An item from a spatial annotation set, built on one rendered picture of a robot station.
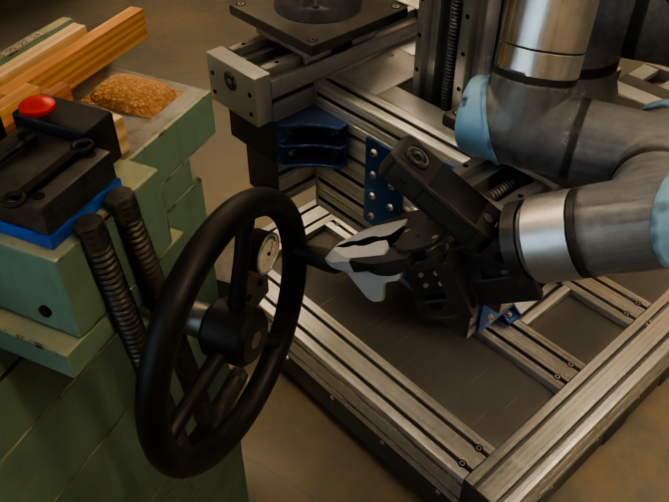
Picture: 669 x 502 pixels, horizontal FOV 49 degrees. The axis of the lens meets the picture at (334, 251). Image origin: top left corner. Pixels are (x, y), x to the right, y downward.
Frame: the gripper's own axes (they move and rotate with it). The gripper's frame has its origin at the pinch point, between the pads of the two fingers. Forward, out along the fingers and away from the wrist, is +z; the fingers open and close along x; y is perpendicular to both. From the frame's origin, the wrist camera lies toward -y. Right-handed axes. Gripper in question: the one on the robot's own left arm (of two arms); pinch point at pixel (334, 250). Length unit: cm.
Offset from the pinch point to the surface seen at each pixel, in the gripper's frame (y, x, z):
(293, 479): 64, 23, 58
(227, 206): -11.2, -9.5, 0.3
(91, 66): -24.9, 11.8, 31.1
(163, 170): -11.9, 3.9, 20.5
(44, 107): -25.0, -12.2, 10.6
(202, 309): -1.9, -10.5, 9.4
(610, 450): 91, 59, 8
